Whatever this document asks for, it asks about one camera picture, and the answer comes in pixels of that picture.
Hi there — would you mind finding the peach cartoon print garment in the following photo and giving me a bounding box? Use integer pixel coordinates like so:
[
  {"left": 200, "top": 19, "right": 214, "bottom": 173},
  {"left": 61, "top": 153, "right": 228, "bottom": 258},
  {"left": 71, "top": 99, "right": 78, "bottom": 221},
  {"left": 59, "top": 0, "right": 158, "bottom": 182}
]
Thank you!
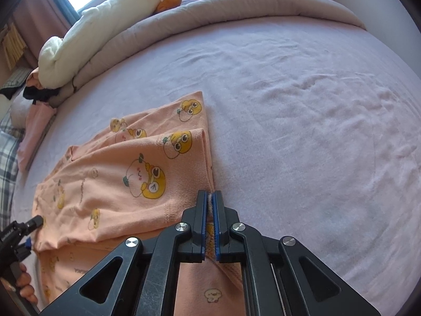
[{"left": 31, "top": 91, "right": 248, "bottom": 316}]

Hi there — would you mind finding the left hand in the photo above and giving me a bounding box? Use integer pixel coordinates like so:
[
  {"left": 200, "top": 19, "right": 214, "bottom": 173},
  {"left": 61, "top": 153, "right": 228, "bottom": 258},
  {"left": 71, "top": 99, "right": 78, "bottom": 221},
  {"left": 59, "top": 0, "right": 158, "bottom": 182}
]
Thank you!
[{"left": 16, "top": 263, "right": 38, "bottom": 305}]

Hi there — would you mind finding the plaid pillow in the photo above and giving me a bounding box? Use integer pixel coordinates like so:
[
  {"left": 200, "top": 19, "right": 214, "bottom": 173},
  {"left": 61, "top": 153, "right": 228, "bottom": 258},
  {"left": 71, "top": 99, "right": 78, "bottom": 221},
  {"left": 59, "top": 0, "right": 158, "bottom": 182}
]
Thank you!
[{"left": 0, "top": 112, "right": 24, "bottom": 230}]

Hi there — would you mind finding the grey small pillow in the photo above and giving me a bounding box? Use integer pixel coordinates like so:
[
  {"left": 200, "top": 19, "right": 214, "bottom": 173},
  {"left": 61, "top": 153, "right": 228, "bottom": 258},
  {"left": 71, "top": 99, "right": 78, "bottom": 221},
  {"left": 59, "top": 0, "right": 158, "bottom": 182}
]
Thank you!
[{"left": 10, "top": 95, "right": 32, "bottom": 129}]

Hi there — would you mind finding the pink folded garment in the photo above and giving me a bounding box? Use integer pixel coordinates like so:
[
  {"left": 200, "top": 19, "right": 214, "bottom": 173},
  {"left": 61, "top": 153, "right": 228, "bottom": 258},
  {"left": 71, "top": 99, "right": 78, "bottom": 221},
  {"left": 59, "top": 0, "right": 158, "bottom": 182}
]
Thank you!
[{"left": 17, "top": 102, "right": 56, "bottom": 172}]

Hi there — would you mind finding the black garment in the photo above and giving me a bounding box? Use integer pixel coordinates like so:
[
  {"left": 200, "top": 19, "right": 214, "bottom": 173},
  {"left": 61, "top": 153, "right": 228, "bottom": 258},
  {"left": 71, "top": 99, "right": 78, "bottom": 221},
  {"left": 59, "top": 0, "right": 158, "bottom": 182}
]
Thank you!
[{"left": 23, "top": 86, "right": 61, "bottom": 104}]

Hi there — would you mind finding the lilac bed sheet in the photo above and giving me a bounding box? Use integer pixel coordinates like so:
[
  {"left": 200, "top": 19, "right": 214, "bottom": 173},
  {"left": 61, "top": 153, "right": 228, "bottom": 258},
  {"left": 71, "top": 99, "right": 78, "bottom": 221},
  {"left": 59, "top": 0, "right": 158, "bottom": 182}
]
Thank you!
[{"left": 14, "top": 16, "right": 420, "bottom": 315}]

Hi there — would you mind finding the peach garment under plush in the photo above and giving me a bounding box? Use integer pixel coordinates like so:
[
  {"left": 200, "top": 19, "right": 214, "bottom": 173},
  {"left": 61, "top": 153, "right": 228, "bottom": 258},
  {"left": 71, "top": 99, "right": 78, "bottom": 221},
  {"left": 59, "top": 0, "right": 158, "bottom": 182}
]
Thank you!
[{"left": 26, "top": 68, "right": 43, "bottom": 90}]

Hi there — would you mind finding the white goose plush toy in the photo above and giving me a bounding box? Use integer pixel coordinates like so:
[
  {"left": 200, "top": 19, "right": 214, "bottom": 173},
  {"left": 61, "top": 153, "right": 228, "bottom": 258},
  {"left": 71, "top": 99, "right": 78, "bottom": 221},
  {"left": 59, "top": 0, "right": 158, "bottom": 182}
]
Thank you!
[{"left": 38, "top": 0, "right": 182, "bottom": 89}]

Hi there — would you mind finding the yellow bamboo mat roll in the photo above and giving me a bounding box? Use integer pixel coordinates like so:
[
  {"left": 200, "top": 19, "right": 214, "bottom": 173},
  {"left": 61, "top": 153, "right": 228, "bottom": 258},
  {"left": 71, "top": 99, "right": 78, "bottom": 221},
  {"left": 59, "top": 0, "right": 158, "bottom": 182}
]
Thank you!
[{"left": 1, "top": 24, "right": 27, "bottom": 71}]

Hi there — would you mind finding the pink curtain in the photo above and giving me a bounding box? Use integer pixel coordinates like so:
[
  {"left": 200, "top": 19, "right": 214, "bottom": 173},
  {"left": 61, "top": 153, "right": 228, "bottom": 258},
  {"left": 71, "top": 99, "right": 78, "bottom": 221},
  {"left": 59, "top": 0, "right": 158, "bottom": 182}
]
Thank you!
[{"left": 11, "top": 0, "right": 71, "bottom": 68}]

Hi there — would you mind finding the beige rolled quilt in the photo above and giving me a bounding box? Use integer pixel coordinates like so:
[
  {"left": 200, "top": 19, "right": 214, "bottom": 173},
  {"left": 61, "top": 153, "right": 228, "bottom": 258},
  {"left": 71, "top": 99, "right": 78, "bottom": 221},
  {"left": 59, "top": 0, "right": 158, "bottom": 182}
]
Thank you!
[{"left": 48, "top": 0, "right": 363, "bottom": 108}]

